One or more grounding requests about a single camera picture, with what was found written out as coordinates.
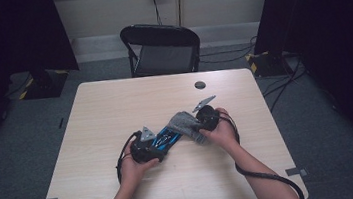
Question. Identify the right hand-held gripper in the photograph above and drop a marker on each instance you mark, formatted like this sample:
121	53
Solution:
208	119

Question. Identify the blue and black toy car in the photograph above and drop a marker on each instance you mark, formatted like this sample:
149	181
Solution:
165	139

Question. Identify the grey cloth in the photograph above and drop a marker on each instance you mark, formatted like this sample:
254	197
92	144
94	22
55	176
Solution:
183	122

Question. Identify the person's left hand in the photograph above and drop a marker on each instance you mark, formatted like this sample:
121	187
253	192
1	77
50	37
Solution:
132	173

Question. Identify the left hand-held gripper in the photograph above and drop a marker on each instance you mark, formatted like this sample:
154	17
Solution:
143	150

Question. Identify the black folding chair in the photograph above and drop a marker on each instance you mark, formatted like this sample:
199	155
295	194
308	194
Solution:
160	36

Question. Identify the dark curtain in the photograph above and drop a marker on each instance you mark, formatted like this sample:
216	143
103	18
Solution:
334	27
6	38

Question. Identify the black stand base striped tape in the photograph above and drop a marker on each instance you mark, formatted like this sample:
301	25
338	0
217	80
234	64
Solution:
266	64
45	86

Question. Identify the person's right hand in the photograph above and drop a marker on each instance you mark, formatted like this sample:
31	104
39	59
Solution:
225	134

